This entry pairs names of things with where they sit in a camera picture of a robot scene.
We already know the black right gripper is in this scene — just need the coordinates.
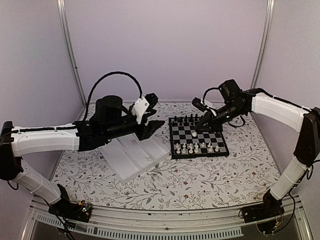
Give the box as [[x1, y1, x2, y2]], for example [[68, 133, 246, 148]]
[[194, 102, 245, 134]]

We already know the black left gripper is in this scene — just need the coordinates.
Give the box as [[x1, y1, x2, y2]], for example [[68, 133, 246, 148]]
[[103, 105, 165, 141]]

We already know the black and silver chessboard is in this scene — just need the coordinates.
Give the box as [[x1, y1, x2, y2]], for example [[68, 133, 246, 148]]
[[168, 117, 230, 159]]

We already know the white plastic tray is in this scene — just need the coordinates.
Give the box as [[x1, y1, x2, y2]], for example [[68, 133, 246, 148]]
[[98, 134, 170, 184]]

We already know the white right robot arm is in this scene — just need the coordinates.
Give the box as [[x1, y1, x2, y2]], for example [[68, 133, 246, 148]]
[[192, 79, 320, 218]]

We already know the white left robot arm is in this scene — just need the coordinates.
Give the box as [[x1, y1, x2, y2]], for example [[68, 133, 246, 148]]
[[0, 93, 165, 217]]

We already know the black chess pieces back row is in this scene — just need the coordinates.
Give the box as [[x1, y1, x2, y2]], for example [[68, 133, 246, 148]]
[[170, 114, 203, 123]]

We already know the black chess pawns row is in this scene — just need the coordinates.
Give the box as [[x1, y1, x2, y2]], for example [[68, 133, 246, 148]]
[[172, 121, 199, 127]]

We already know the floral patterned table mat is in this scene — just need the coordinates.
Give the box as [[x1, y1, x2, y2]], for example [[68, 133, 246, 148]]
[[52, 116, 280, 210]]

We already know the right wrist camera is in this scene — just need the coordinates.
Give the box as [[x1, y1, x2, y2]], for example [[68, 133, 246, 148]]
[[191, 97, 217, 117]]

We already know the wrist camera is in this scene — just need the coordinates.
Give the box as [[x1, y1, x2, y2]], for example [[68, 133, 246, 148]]
[[191, 97, 217, 117], [129, 93, 159, 125]]

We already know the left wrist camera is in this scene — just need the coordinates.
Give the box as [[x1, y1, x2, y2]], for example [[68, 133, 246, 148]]
[[129, 93, 159, 125]]

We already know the front aluminium rail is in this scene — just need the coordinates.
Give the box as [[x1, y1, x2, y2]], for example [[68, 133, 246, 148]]
[[22, 195, 315, 240]]

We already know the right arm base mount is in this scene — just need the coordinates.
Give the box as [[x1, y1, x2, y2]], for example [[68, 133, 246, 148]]
[[238, 191, 285, 235]]

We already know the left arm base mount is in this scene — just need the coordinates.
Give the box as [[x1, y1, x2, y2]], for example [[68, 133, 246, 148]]
[[48, 184, 93, 223]]

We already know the right aluminium frame post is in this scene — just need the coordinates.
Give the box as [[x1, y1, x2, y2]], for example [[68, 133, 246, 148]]
[[250, 0, 275, 88]]

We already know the aluminium frame post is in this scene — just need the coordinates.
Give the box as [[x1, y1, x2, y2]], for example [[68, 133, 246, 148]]
[[56, 0, 87, 106], [250, 0, 275, 88]]

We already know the left aluminium frame post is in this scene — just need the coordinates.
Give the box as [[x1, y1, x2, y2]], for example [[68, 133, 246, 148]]
[[56, 0, 87, 106]]

